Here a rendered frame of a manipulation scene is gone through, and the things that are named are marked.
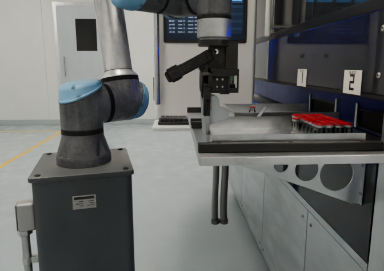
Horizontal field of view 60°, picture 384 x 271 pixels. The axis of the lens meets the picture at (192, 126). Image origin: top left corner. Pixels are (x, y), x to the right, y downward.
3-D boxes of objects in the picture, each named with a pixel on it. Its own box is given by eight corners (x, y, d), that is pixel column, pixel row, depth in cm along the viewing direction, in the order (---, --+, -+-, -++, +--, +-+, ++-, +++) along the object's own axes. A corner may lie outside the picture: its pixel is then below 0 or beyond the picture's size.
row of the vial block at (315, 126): (297, 129, 95) (298, 113, 94) (324, 143, 78) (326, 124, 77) (289, 129, 95) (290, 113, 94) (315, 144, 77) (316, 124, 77)
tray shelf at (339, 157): (302, 115, 139) (302, 110, 138) (427, 162, 70) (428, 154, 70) (187, 115, 136) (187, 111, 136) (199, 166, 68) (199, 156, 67)
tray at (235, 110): (307, 111, 134) (307, 103, 133) (338, 122, 108) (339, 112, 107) (222, 112, 132) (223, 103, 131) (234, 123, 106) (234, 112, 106)
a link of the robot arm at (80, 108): (52, 127, 95) (48, 79, 93) (95, 122, 105) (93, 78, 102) (71, 133, 87) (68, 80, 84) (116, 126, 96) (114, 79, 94)
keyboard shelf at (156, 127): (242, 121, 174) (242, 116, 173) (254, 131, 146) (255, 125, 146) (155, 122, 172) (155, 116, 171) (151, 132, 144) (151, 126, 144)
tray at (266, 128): (315, 127, 100) (316, 115, 99) (364, 148, 74) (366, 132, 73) (202, 128, 98) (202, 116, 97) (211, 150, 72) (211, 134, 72)
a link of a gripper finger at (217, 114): (229, 136, 75) (230, 95, 73) (203, 137, 75) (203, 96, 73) (227, 134, 78) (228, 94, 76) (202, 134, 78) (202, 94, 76)
